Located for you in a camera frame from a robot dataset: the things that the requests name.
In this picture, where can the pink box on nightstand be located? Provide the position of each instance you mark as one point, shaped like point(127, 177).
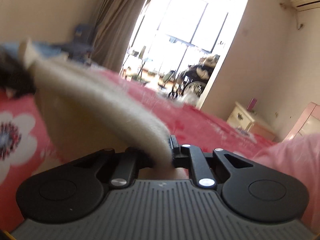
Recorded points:
point(251, 104)

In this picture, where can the small folding table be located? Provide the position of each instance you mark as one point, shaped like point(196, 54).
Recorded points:
point(134, 63)

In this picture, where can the light folded clothes stack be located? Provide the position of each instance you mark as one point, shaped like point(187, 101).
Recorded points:
point(27, 52)

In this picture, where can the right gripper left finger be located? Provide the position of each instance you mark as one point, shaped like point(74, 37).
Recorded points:
point(130, 163)

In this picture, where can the pink floral quilt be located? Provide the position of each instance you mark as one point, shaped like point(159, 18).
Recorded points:
point(298, 158)

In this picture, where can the cream nightstand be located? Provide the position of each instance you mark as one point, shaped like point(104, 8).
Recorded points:
point(250, 122)

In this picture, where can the dark blue bag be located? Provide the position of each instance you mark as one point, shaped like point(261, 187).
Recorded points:
point(81, 46)

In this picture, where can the pink headboard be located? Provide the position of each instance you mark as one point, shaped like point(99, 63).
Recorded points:
point(307, 123)

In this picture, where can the red floral bed sheet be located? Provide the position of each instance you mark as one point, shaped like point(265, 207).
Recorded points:
point(35, 152)

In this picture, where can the wheelchair with clothes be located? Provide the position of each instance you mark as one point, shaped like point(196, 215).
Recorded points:
point(194, 79)

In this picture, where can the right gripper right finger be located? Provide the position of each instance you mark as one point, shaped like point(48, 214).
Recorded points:
point(192, 158)

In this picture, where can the cream white knit sweater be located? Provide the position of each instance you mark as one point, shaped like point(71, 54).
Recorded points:
point(84, 113)

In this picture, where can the brown curtain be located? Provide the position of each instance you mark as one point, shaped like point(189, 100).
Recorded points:
point(114, 21)

